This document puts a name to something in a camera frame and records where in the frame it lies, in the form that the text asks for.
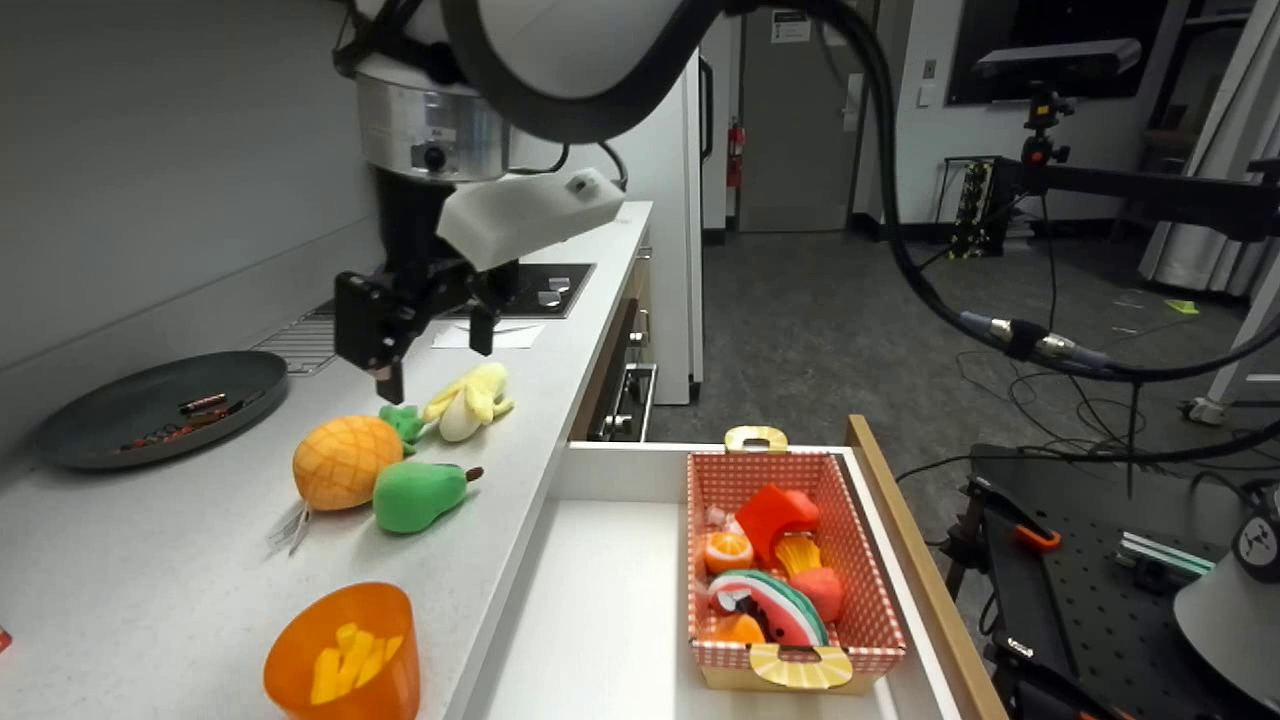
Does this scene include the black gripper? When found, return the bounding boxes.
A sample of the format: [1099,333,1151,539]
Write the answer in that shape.
[333,170,517,407]

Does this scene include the white paper sheet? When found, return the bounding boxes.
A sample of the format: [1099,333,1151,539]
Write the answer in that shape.
[432,314,551,356]

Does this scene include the grey round dome object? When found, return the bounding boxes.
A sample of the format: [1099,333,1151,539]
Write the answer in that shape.
[1171,553,1280,715]

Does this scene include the black equipment rack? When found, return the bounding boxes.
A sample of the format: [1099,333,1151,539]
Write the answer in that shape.
[942,153,1016,259]

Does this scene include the orange pineapple plush toy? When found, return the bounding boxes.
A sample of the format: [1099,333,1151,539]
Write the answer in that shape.
[289,399,432,516]

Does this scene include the white metal stand leg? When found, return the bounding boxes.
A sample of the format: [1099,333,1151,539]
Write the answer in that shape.
[1183,256,1280,426]

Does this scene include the red pepper toy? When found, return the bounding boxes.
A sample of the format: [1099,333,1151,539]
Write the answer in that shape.
[731,480,826,565]

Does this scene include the orange plastic cup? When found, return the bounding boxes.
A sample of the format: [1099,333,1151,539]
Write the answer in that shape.
[258,580,425,720]

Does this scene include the white drawer with wood front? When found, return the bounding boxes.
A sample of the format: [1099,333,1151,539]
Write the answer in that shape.
[457,412,1012,720]

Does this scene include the green pear plush toy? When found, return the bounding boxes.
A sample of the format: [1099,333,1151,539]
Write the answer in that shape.
[368,456,489,539]

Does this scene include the brown sticks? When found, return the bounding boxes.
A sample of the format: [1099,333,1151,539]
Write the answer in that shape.
[116,386,244,456]

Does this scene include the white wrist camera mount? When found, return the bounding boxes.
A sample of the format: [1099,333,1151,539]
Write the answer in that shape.
[436,169,627,275]

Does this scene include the small orange toy piece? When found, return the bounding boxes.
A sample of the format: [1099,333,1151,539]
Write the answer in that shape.
[711,613,770,650]

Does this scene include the black round plate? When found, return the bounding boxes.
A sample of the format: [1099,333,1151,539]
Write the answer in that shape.
[20,346,291,475]

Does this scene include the yellow banana plush toy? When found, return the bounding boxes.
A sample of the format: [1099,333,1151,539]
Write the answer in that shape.
[418,361,517,449]

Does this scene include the watermelon slice toy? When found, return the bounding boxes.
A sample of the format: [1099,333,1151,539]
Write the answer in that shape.
[698,568,833,655]

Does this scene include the orange handled tool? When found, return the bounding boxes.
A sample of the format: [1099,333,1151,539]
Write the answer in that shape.
[969,473,1066,556]

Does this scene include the yellow toy pieces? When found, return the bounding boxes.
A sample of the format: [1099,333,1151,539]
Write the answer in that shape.
[309,620,408,707]

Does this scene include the open drawer with dark contents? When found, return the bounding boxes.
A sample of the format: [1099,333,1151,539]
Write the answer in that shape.
[591,356,661,442]

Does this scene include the black round dial device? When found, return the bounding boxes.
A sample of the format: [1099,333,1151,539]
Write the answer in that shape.
[1231,475,1280,584]

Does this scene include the grey door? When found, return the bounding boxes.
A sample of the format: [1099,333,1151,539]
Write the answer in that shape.
[736,2,872,234]

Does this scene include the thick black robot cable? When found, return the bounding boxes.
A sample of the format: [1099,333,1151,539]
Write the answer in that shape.
[723,0,1280,393]

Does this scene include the red round toy fruit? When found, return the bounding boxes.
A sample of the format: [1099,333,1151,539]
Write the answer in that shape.
[793,565,848,625]

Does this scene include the teal handled tool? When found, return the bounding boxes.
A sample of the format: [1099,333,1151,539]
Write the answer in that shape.
[1115,526,1220,580]

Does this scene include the orange slice toy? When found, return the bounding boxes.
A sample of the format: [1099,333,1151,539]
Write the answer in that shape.
[698,526,761,580]

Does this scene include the black perforated work table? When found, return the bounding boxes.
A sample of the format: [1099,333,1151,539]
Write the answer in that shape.
[962,439,1280,720]

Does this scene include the yellow orange toy piece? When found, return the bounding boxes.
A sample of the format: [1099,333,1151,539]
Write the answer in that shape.
[776,526,823,580]

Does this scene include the red checkered basket yellow handles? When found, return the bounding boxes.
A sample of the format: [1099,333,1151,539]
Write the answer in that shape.
[680,422,911,695]

